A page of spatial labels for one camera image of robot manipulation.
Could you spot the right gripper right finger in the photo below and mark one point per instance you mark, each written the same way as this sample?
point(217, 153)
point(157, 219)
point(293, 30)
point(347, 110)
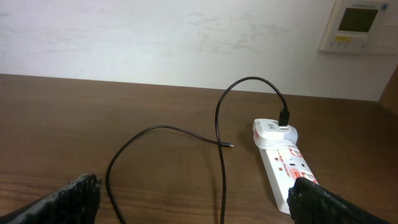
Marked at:
point(309, 203)

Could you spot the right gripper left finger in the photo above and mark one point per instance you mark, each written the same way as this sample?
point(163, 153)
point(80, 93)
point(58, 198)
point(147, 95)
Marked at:
point(75, 203)

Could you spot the white usb charger adapter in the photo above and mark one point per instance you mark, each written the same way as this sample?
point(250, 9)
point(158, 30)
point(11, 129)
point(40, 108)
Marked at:
point(268, 135)

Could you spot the white power strip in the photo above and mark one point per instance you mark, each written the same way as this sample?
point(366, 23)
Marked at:
point(283, 167)

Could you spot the white wall control panel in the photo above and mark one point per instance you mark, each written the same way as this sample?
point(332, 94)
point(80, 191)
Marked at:
point(361, 26)

